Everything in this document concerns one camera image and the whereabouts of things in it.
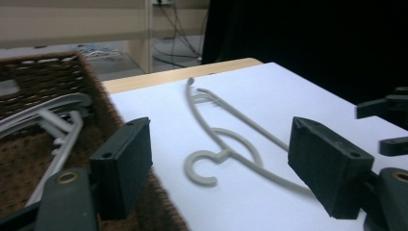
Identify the bundle of light cables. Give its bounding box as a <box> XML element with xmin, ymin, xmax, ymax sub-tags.
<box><xmin>76</xmin><ymin>42</ymin><xmax>123</xmax><ymax>62</ymax></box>

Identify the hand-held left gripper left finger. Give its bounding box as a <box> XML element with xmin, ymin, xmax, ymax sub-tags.
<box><xmin>89</xmin><ymin>116</ymin><xmax>154</xmax><ymax>221</ymax></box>

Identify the brown wicker basket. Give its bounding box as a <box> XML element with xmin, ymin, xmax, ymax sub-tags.
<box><xmin>0</xmin><ymin>50</ymin><xmax>191</xmax><ymax>231</ymax></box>

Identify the black curtain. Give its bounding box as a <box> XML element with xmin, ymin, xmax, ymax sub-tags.
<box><xmin>201</xmin><ymin>0</ymin><xmax>408</xmax><ymax>133</ymax></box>

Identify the grey plastic clothes hanger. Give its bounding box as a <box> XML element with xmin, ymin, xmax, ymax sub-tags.
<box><xmin>0</xmin><ymin>92</ymin><xmax>93</xmax><ymax>138</ymax></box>
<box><xmin>24</xmin><ymin>109</ymin><xmax>85</xmax><ymax>207</ymax></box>
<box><xmin>183</xmin><ymin>76</ymin><xmax>314</xmax><ymax>196</ymax></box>

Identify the beige desk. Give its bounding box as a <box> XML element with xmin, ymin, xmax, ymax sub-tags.
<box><xmin>0</xmin><ymin>0</ymin><xmax>211</xmax><ymax>74</ymax></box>

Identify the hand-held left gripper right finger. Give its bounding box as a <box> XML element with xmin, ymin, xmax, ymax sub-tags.
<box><xmin>287</xmin><ymin>115</ymin><xmax>375</xmax><ymax>220</ymax></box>

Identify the white table mat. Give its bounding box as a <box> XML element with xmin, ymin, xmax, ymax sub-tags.
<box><xmin>109</xmin><ymin>62</ymin><xmax>408</xmax><ymax>231</ymax></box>

